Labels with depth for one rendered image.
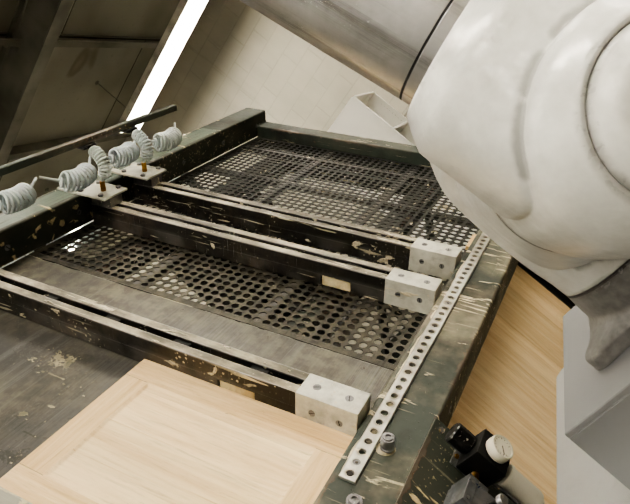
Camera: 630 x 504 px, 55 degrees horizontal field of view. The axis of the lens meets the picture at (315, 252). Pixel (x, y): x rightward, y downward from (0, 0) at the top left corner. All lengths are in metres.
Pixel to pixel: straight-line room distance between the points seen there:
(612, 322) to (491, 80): 0.32
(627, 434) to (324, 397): 0.64
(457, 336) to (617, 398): 0.79
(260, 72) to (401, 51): 6.29
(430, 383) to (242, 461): 0.38
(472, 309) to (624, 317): 0.84
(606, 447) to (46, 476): 0.86
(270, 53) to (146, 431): 5.74
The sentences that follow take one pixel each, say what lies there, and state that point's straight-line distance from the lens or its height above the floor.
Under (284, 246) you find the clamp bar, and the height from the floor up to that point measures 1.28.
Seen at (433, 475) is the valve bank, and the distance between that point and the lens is 1.07.
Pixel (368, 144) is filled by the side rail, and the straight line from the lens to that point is 2.48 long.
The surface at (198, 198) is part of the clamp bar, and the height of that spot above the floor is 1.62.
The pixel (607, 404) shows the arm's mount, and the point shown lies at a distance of 0.59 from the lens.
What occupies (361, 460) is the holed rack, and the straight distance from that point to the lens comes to 1.05.
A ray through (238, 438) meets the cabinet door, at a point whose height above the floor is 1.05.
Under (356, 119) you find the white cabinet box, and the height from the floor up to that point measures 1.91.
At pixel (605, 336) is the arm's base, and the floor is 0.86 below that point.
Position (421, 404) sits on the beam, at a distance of 1.17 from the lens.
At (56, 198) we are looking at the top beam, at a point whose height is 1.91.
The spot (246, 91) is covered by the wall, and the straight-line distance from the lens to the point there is 6.80.
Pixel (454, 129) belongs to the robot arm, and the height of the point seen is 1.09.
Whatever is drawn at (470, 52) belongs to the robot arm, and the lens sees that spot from 0.40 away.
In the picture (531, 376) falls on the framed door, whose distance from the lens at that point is 1.88.
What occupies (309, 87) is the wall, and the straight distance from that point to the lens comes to 6.50.
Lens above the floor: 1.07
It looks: 5 degrees up
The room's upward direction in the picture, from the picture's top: 49 degrees counter-clockwise
